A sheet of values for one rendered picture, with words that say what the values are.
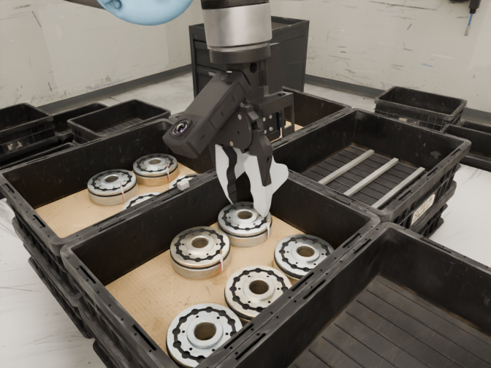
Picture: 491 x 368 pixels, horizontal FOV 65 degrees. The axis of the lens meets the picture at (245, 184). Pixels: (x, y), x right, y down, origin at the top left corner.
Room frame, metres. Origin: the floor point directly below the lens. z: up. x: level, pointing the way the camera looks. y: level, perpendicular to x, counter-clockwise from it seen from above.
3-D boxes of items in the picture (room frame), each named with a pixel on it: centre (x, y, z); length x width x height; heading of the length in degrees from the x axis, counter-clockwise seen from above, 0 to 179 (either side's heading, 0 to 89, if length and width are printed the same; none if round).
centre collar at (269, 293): (0.41, -0.02, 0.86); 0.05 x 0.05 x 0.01
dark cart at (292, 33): (2.47, -0.03, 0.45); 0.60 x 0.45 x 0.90; 141
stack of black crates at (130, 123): (1.76, 0.61, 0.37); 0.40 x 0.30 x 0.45; 141
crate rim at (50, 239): (0.67, 0.24, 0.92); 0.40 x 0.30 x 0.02; 135
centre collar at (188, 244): (0.51, 0.08, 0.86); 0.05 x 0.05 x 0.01
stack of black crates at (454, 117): (1.99, -0.94, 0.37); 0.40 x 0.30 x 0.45; 51
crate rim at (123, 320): (0.46, 0.03, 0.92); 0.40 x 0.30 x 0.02; 135
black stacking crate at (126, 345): (0.46, 0.03, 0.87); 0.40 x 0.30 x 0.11; 135
